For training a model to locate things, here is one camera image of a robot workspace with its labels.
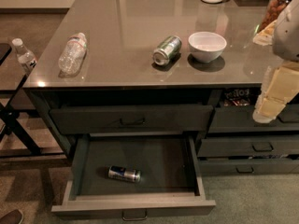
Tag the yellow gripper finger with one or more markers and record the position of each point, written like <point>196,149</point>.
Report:
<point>279,87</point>

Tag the blue silver redbull can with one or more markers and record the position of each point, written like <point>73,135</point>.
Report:
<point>124,174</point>

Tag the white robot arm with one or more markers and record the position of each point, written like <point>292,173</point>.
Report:
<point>285,39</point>

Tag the snack bags in drawer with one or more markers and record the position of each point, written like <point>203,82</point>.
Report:
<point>240,97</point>

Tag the grey middle right drawer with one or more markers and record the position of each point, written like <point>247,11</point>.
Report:
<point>249,146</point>

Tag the grey top left drawer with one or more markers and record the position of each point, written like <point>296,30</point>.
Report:
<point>131,118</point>

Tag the grey bottom right drawer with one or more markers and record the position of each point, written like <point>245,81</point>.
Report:
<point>249,167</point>

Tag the green silver soda can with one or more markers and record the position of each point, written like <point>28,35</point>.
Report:
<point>167,50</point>

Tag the open grey middle drawer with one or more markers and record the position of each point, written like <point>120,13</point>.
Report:
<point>170,184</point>

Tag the grey counter cabinet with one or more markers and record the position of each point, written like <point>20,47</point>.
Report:
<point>118,68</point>

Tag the white ceramic bowl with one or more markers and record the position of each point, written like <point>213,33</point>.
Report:
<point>205,47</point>

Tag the clear jar of snacks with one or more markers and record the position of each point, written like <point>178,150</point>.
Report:
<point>274,8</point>

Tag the clear plastic water bottle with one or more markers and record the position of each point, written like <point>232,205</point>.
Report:
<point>73,55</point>

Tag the small water bottle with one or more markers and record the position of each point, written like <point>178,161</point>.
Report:
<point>25,57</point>

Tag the dark side table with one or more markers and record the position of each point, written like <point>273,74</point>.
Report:
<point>23,133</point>

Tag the brown shoe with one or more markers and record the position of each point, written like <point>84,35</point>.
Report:
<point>13,217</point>

